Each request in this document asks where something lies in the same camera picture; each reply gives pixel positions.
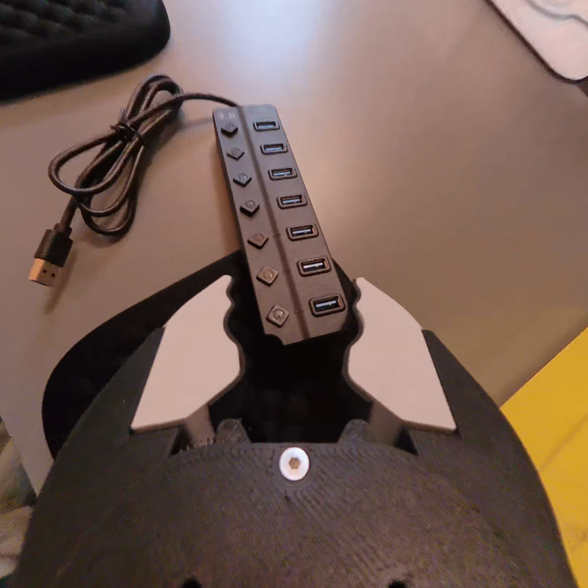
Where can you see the black foam-lined case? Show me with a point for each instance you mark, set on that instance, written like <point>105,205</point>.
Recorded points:
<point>69,41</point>

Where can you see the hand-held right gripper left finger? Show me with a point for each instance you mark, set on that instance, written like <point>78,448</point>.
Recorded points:
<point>183,367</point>

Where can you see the black usb hub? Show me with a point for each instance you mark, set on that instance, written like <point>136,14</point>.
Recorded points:
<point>271,220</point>

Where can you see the yellow plastic bin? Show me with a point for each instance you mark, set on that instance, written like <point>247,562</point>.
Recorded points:
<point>551,436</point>

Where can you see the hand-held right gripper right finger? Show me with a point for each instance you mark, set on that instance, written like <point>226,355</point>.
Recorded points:
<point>399,367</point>

